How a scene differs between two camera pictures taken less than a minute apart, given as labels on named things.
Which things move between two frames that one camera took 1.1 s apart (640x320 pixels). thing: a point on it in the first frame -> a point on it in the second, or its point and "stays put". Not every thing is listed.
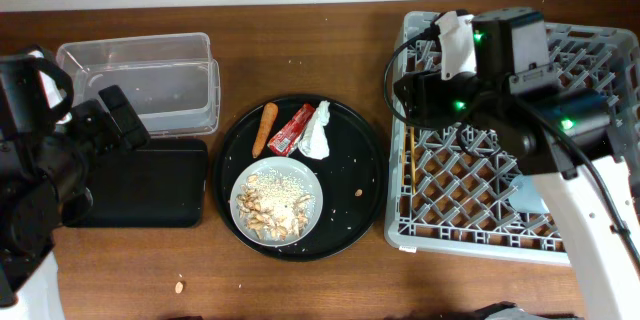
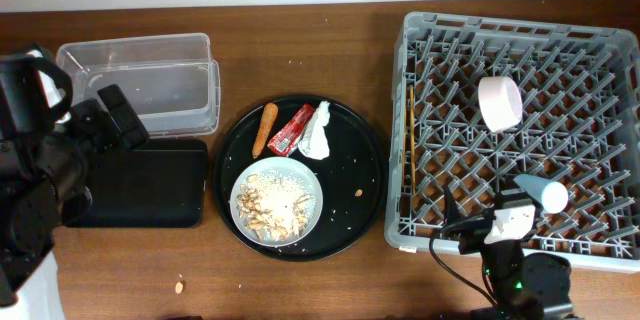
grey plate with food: [276, 201] stays put
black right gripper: [426, 102] -> [473, 228]
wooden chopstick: [412, 158] stays put
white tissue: [314, 141] stays put
